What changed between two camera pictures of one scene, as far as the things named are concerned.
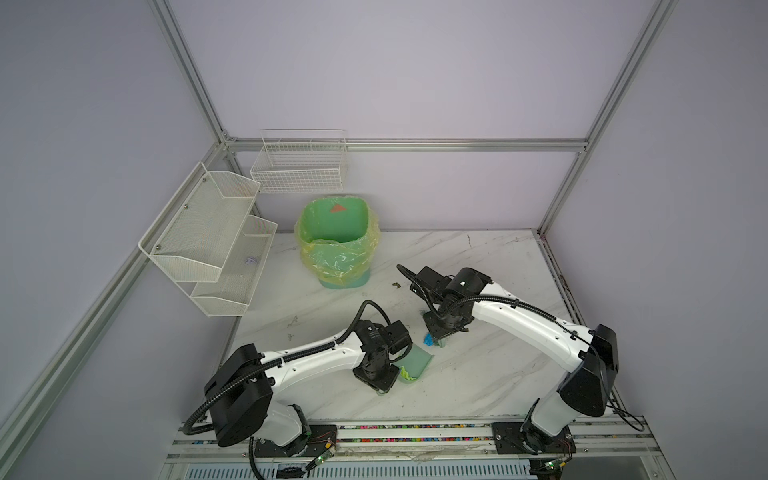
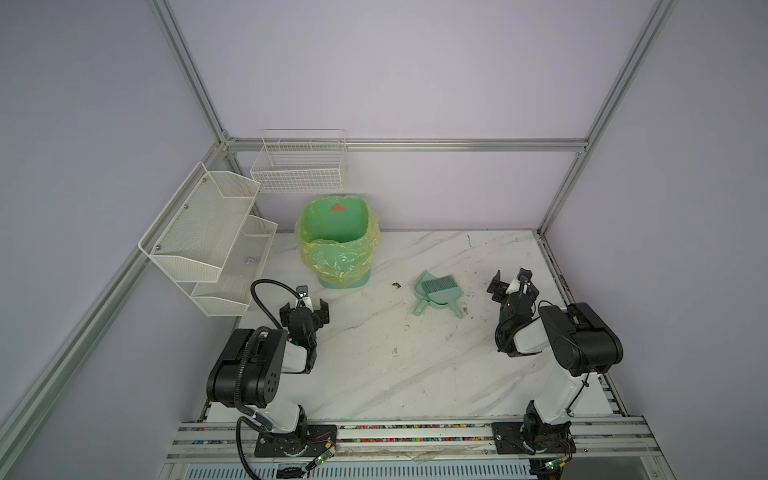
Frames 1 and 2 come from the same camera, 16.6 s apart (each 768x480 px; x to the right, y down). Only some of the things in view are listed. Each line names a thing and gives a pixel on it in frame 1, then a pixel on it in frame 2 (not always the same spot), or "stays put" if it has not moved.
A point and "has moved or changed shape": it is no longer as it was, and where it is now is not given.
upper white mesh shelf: x=194 y=235 stays put
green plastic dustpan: x=413 y=365 has moved or changed shape
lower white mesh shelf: x=230 y=294 stays put
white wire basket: x=308 y=160 stays put
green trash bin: x=339 y=237 stays put
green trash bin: x=338 y=237 stays put
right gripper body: x=437 y=323 to x=501 y=290
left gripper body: x=382 y=377 to x=319 y=316
